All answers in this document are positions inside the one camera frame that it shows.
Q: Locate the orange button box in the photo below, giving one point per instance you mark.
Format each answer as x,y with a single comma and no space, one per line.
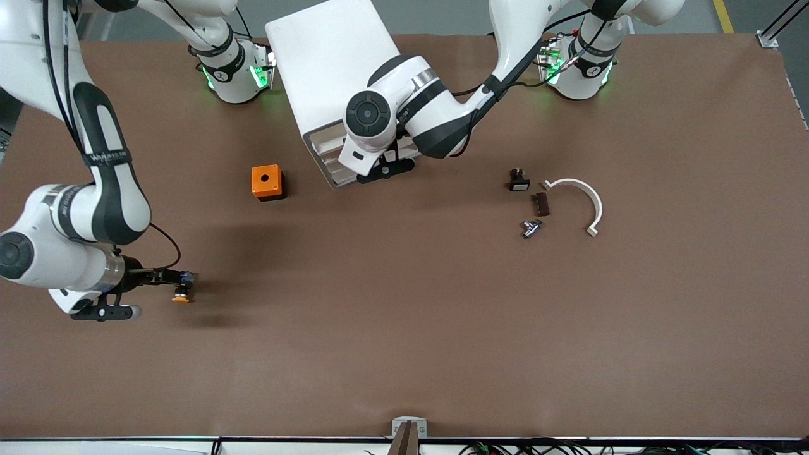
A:
258,183

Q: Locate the aluminium frame profile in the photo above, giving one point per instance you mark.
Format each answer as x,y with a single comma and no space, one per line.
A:
766,39

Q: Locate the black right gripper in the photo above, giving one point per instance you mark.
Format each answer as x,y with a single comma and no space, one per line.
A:
138,278

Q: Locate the white curved plastic bracket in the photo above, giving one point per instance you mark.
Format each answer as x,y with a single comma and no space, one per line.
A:
597,205

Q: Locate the brown terminal block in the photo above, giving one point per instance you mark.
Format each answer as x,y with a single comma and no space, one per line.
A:
541,205

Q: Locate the white table edge rail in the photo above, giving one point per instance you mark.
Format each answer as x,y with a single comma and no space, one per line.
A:
126,447

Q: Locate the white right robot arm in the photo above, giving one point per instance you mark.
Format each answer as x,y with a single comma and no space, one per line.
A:
38,265

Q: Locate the white plastic drawer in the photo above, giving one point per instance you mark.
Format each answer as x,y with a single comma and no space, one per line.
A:
334,167
325,135
328,155
338,181

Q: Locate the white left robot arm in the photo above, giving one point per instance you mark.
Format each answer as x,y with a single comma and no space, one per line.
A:
436,107

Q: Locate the white drawer cabinet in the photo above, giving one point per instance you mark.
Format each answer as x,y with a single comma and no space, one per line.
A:
316,57

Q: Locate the brown table mat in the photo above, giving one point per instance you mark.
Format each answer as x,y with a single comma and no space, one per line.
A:
379,316

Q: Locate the black white-faced push button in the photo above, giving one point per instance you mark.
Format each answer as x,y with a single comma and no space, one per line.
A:
519,184

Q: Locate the silver metal fitting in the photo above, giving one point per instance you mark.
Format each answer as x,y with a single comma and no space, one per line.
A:
531,229

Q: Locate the orange push button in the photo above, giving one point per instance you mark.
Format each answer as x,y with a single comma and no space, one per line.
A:
181,298

